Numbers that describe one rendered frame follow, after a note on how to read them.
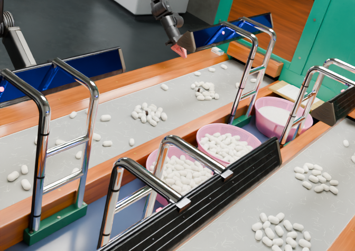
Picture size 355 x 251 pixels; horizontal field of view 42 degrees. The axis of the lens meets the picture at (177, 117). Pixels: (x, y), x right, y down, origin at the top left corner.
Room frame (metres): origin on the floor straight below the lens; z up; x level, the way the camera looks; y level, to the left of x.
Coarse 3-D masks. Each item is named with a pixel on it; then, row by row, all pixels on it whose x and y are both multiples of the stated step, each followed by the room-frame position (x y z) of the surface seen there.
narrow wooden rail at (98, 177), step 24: (264, 96) 1.98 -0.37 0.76; (192, 120) 1.58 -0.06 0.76; (216, 120) 1.64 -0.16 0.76; (144, 144) 1.34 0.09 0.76; (192, 144) 1.52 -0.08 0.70; (96, 168) 1.14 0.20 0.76; (72, 192) 1.01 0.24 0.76; (96, 192) 1.10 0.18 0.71; (0, 216) 0.85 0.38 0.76; (24, 216) 0.88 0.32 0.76; (48, 216) 0.94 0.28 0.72; (0, 240) 0.82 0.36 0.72
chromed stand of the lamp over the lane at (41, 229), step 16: (64, 64) 1.07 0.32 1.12; (16, 80) 0.94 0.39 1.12; (80, 80) 1.03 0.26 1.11; (32, 96) 0.90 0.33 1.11; (96, 96) 1.01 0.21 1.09; (48, 112) 0.88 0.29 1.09; (96, 112) 1.01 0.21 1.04; (48, 128) 0.88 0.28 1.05; (64, 144) 0.94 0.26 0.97; (80, 176) 0.99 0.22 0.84; (32, 192) 0.87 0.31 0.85; (48, 192) 0.90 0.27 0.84; (80, 192) 1.00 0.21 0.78; (32, 208) 0.87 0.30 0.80; (64, 208) 0.99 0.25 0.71; (80, 208) 1.01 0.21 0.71; (32, 224) 0.88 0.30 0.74; (48, 224) 0.91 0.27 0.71; (64, 224) 0.96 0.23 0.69; (32, 240) 0.87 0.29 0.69
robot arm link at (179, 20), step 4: (164, 4) 2.04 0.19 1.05; (168, 4) 2.06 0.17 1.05; (168, 8) 2.04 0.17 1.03; (152, 12) 2.06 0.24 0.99; (168, 12) 2.03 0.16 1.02; (172, 12) 2.08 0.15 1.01; (176, 12) 2.13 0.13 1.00; (160, 16) 2.04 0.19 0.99; (176, 16) 2.09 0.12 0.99; (180, 16) 2.12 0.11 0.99; (176, 20) 2.07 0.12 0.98; (180, 20) 2.09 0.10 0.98; (176, 24) 2.06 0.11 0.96; (180, 24) 2.09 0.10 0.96
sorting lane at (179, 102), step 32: (224, 64) 2.29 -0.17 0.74; (128, 96) 1.69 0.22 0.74; (160, 96) 1.76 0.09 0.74; (192, 96) 1.84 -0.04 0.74; (224, 96) 1.92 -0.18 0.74; (32, 128) 1.29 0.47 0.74; (64, 128) 1.34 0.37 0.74; (96, 128) 1.39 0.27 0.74; (128, 128) 1.45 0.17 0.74; (160, 128) 1.50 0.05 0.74; (0, 160) 1.09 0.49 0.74; (32, 160) 1.13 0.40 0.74; (64, 160) 1.17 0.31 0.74; (96, 160) 1.21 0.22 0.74; (0, 192) 0.96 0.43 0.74
